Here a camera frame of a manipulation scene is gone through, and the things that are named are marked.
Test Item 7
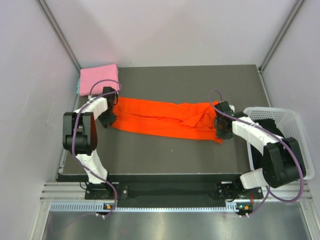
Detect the orange t shirt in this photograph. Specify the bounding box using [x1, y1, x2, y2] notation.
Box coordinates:
[112, 97, 223, 144]

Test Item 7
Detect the folded teal t shirt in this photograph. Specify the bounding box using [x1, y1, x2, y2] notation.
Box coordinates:
[76, 78, 81, 95]

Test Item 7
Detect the left aluminium frame post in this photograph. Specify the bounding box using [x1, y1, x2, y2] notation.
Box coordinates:
[36, 0, 81, 72]

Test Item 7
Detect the white plastic laundry basket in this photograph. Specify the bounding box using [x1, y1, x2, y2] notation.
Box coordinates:
[243, 106, 315, 180]

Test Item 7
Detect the right aluminium frame post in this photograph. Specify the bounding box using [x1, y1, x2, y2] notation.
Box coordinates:
[258, 0, 306, 74]

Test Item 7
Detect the grey slotted cable duct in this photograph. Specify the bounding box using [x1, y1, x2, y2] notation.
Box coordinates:
[50, 202, 250, 213]

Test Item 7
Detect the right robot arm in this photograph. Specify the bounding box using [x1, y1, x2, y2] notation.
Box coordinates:
[213, 101, 306, 198]

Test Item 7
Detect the aluminium frame post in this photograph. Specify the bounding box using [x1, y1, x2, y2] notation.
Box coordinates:
[36, 0, 81, 72]
[258, 0, 306, 74]

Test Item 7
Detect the black t shirt in basket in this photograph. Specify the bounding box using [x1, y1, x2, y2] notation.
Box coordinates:
[250, 118, 285, 170]

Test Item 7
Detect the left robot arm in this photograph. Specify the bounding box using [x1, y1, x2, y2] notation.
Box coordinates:
[62, 86, 118, 199]

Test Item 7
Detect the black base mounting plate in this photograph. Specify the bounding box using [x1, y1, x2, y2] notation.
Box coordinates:
[85, 174, 263, 205]

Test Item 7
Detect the folded pink t shirt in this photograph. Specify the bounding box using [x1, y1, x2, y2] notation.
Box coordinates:
[78, 64, 120, 96]

